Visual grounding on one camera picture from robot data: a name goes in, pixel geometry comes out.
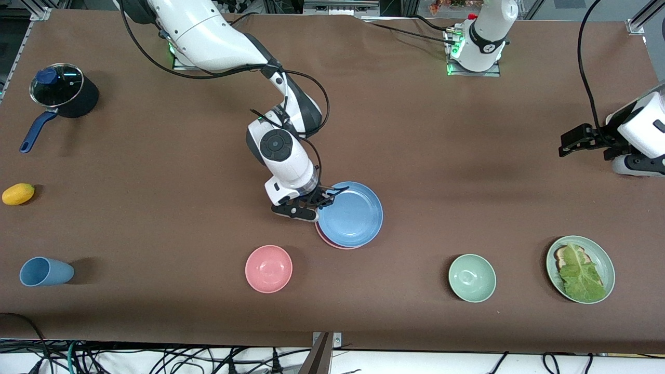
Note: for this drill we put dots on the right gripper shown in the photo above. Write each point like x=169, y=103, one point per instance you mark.
x=322, y=196

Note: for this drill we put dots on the aluminium frame profile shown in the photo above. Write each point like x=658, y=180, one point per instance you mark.
x=41, y=11
x=636, y=26

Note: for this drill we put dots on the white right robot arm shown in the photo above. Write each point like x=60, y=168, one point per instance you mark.
x=208, y=36

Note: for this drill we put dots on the metal base plate of right arm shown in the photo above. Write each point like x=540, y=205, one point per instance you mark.
x=177, y=66

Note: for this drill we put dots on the toasted bread slice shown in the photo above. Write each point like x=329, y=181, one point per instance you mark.
x=562, y=255

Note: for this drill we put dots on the grey metal box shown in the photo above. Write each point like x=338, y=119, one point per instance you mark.
x=337, y=8

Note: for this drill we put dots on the green lettuce leaf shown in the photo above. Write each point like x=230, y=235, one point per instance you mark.
x=582, y=275

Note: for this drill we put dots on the brown table cover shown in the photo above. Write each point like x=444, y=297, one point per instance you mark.
x=332, y=130

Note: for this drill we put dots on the dark angled bar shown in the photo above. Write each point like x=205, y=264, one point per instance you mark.
x=318, y=361

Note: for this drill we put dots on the blue plate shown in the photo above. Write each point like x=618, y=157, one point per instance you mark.
x=353, y=215

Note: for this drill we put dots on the orange flower decoration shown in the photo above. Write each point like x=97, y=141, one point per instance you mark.
x=441, y=6

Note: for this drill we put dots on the blue cup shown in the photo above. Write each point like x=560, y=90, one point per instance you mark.
x=47, y=271

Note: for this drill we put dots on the small green bowl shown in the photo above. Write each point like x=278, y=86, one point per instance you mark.
x=472, y=278

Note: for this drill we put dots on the metal base plate of left arm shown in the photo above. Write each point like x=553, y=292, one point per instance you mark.
x=473, y=74

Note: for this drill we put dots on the silver table bracket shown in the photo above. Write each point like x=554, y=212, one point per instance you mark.
x=337, y=338

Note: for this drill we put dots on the green plate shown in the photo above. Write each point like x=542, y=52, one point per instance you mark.
x=605, y=262

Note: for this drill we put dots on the pink plate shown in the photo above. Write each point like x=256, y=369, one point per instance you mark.
x=332, y=245

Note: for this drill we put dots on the small pink bowl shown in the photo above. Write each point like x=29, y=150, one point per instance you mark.
x=268, y=269

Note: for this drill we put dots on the glass lid with blue knob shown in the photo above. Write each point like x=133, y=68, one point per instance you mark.
x=62, y=85

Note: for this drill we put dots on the yellow lemon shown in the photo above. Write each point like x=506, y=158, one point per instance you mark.
x=18, y=194

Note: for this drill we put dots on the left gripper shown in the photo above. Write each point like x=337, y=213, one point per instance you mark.
x=596, y=137

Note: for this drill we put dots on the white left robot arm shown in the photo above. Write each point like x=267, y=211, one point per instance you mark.
x=486, y=31

